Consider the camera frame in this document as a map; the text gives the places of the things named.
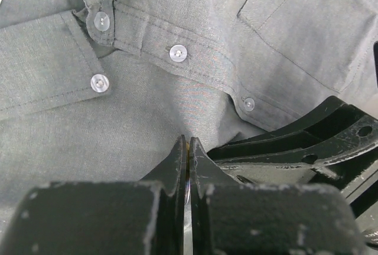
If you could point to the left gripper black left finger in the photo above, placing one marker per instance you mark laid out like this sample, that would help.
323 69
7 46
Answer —
140 217

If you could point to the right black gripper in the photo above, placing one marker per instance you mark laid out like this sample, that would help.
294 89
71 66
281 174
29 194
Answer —
315 146

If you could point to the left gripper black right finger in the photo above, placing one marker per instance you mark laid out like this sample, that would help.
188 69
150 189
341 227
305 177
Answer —
233 218

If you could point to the silver yellow round brooch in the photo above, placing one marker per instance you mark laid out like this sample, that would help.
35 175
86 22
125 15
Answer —
187 177

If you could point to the grey button-up shirt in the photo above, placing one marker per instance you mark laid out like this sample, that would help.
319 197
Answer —
99 90

